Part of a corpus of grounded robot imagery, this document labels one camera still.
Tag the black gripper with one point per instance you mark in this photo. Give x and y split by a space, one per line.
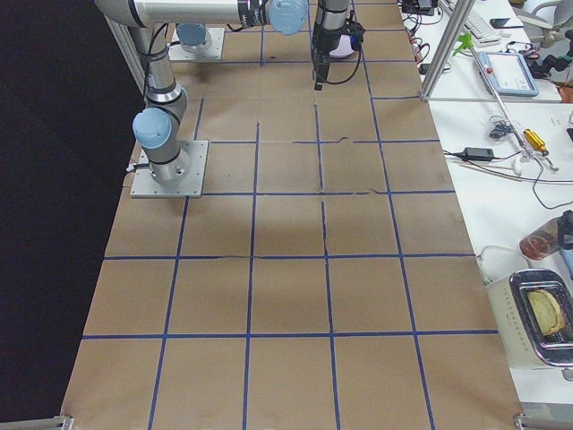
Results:
323 41

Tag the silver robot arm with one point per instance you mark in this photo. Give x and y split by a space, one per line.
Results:
170 161
193 36

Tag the lilac round plate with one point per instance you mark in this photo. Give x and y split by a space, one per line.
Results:
344 49

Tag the black power adapter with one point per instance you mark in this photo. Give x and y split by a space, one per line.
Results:
477 154

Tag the blue teach pendant tablet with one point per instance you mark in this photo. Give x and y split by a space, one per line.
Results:
507 73

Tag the long reacher grabber tool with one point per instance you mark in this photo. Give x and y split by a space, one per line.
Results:
526 149

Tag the white toaster with bread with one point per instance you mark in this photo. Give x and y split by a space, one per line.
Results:
533 312

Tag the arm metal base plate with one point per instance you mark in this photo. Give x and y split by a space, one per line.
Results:
212 54
183 177

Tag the aluminium frame post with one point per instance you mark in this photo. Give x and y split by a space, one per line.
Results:
457 20

